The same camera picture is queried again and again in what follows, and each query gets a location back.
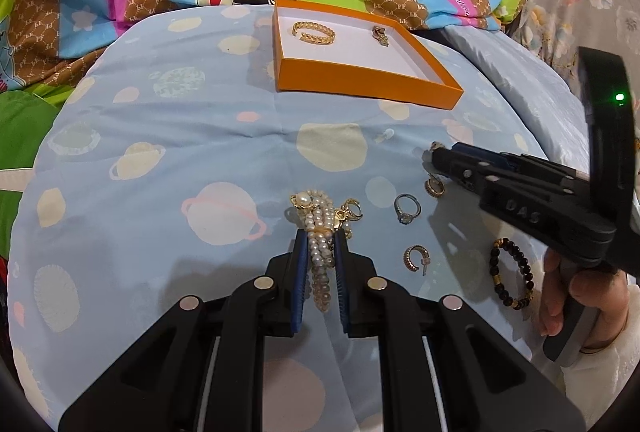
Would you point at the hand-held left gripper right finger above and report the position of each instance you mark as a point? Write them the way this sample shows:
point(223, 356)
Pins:
point(342, 282)

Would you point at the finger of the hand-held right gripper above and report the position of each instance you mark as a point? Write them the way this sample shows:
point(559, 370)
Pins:
point(492, 160)
point(460, 170)

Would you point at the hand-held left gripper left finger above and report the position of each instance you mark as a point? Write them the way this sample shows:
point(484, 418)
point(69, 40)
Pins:
point(299, 282)

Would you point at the small gold earring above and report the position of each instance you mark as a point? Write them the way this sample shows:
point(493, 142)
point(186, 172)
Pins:
point(436, 145)

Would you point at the chunky gold hoop earring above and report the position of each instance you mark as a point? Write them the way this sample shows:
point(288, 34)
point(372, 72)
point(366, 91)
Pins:
point(430, 188)

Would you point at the gold hoop earring with post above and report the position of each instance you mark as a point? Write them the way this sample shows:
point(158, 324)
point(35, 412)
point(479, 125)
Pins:
point(407, 257)

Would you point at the gold double hoop earring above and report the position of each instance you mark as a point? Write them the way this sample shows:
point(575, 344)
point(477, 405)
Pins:
point(356, 203)

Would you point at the orange jewelry box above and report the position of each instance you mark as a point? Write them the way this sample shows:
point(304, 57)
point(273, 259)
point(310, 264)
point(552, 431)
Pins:
point(350, 57)

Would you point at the person's right forearm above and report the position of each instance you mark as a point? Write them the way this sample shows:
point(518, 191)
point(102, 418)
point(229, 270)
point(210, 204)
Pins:
point(610, 382)

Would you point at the person's right hand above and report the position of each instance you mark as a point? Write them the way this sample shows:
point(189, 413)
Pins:
point(600, 302)

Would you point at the pale blue pillow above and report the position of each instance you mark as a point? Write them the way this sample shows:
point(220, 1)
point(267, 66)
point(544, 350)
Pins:
point(525, 87)

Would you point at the small clear earring back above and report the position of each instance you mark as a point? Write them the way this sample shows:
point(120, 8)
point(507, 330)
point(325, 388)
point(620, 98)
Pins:
point(384, 135)

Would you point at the light blue planet-print cushion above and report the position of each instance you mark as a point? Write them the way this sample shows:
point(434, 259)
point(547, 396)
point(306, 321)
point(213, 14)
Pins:
point(175, 137)

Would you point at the green leaf-print cloth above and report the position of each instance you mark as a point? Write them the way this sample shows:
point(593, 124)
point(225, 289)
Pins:
point(25, 127)

